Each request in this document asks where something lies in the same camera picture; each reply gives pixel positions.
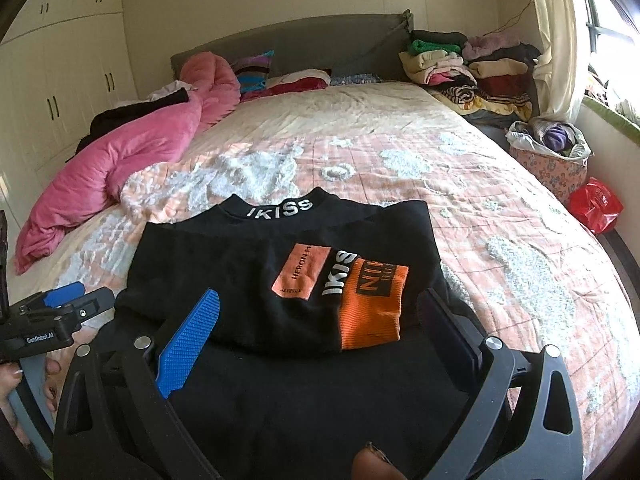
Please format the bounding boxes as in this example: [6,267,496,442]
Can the green windowsill cushion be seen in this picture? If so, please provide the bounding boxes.
[582,95,640,143]

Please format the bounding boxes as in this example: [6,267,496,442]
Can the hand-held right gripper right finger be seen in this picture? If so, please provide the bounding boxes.
[417,287,583,480]

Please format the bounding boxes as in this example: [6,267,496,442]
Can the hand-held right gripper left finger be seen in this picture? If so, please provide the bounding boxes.
[52,287,223,480]

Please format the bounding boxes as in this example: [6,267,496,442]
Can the black cloth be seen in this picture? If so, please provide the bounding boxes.
[75,87,191,156]

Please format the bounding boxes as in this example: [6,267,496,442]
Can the dark red cloth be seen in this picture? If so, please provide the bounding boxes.
[240,70,332,101]

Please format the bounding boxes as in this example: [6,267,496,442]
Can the striped pillow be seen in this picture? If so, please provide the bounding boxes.
[232,50,276,93]

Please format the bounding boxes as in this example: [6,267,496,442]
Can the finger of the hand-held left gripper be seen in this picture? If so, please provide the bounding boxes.
[20,281,86,311]
[70,287,116,328]

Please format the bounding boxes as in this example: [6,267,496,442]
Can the person's right hand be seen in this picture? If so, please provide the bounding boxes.
[350,441,408,480]

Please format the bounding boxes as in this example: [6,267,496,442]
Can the grey patterned cloth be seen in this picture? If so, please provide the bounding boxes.
[330,72,383,86]

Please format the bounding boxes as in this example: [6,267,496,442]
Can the red plastic bag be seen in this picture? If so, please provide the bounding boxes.
[569,177,625,235]

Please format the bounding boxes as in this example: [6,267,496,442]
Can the floral laundry basket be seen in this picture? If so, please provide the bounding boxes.
[505,117,593,206]

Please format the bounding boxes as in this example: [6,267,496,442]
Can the cream wardrobe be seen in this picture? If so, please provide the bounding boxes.
[0,0,138,221]

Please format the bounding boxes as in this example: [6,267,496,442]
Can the pink quilt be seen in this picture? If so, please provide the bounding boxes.
[14,52,242,276]

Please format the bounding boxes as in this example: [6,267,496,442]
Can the pile of folded clothes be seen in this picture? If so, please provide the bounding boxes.
[399,30,543,123]

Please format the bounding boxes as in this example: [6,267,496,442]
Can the grey bed headboard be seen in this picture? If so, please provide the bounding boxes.
[170,9,415,83]

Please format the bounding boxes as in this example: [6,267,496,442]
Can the window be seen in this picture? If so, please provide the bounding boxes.
[575,0,640,111]

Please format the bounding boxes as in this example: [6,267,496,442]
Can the cream curtain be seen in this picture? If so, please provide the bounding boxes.
[520,0,588,121]

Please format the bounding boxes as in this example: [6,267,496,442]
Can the person's left hand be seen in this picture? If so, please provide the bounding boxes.
[0,357,63,413]

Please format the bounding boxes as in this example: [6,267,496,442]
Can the orange floral bed blanket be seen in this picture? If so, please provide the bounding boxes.
[10,80,640,480]

